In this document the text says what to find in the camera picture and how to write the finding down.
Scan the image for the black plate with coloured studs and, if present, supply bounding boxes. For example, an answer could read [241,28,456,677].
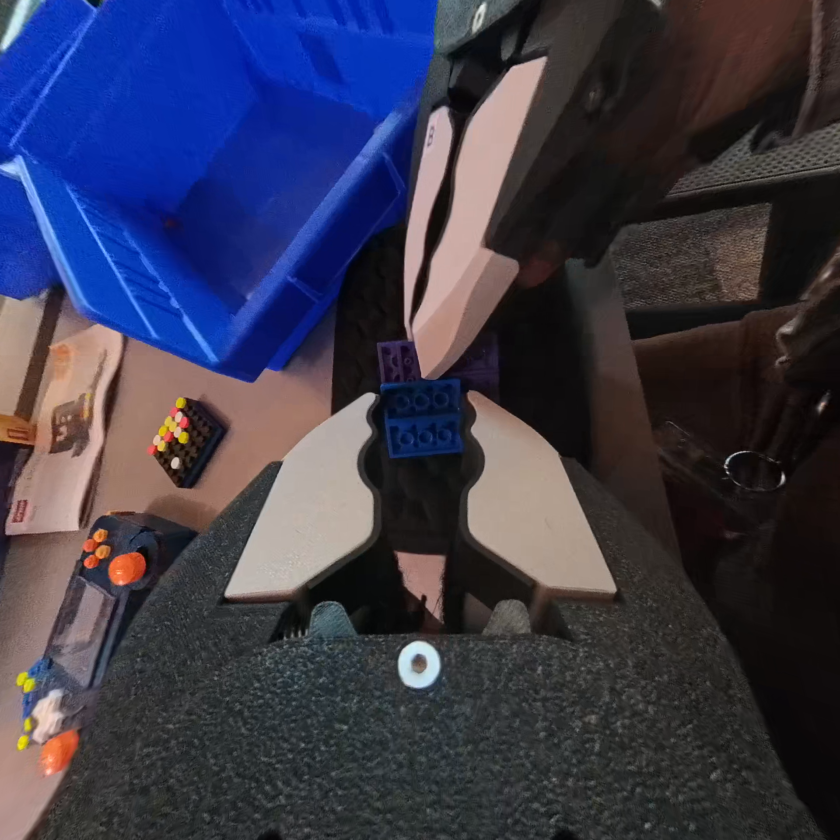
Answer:
[146,395,228,490]

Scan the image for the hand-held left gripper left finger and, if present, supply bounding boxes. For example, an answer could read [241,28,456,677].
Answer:
[224,392,388,605]

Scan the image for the white instruction booklet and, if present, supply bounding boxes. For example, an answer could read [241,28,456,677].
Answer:
[5,325,127,538]

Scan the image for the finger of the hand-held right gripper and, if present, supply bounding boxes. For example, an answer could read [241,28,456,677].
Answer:
[402,107,462,317]
[409,56,551,382]

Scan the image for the blue brick plate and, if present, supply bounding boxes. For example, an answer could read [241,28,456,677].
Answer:
[379,378,466,459]

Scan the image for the blue brick game console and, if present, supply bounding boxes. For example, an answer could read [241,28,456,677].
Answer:
[14,511,198,778]

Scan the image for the person's right hand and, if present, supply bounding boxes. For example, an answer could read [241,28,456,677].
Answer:
[626,0,815,168]

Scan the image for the blue plastic bin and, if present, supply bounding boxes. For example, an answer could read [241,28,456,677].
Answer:
[10,0,439,383]
[0,0,99,283]

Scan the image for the large purple brick plate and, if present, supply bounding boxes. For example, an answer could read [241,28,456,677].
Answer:
[377,333,503,395]

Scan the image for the brown leather bag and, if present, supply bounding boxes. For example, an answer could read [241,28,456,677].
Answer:
[656,252,840,526]

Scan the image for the black mouse wrist rest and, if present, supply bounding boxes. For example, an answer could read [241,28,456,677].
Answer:
[331,220,592,473]

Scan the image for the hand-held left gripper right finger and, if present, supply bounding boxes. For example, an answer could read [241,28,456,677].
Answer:
[459,390,619,605]

